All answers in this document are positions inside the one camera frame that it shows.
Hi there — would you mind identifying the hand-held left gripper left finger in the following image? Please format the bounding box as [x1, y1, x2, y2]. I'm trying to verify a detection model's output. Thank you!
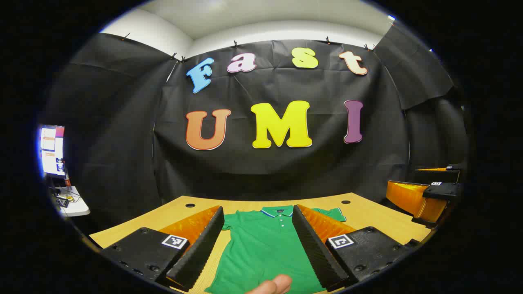
[100, 205, 225, 292]

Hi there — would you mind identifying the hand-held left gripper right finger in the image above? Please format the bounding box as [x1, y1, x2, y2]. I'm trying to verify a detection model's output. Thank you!
[292, 204, 421, 292]

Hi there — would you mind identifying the green T-shirt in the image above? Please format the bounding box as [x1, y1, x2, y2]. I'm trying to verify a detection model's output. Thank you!
[204, 205, 347, 294]

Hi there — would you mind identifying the white side table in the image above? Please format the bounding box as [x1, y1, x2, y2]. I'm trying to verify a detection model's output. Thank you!
[51, 186, 90, 217]

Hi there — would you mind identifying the black backdrop cloth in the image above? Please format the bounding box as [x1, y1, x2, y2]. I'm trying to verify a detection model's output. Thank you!
[39, 22, 468, 245]

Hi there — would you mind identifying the computer monitor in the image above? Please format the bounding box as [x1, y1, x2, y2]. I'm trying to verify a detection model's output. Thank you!
[39, 125, 66, 178]

